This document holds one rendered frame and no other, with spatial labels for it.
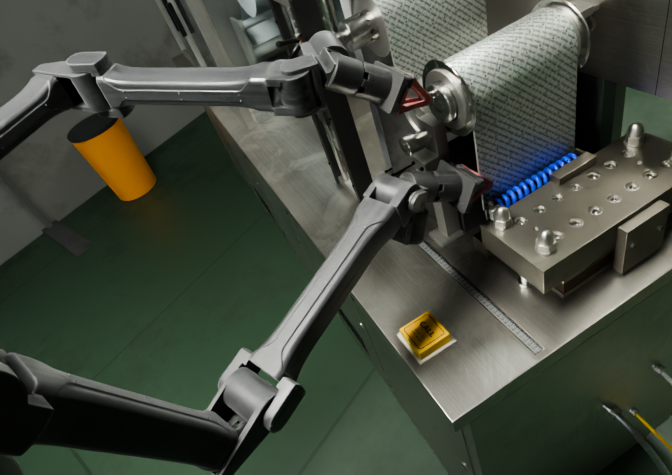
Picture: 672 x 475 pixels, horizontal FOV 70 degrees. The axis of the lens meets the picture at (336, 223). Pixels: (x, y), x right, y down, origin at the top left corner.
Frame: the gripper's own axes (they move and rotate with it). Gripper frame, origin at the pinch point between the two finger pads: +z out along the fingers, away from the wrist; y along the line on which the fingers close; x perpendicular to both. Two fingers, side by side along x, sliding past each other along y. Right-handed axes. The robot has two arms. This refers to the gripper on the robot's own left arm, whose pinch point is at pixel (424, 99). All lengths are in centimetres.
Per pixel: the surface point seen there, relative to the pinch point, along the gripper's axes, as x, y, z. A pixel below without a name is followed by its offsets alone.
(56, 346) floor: -196, -158, -46
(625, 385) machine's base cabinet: -44, 29, 61
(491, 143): -3.4, 6.3, 13.3
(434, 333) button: -37.9, 17.8, 9.4
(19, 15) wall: -60, -316, -87
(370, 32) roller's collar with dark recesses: 6.9, -21.5, -2.7
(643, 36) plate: 21.8, 10.9, 30.6
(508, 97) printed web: 5.1, 6.3, 12.1
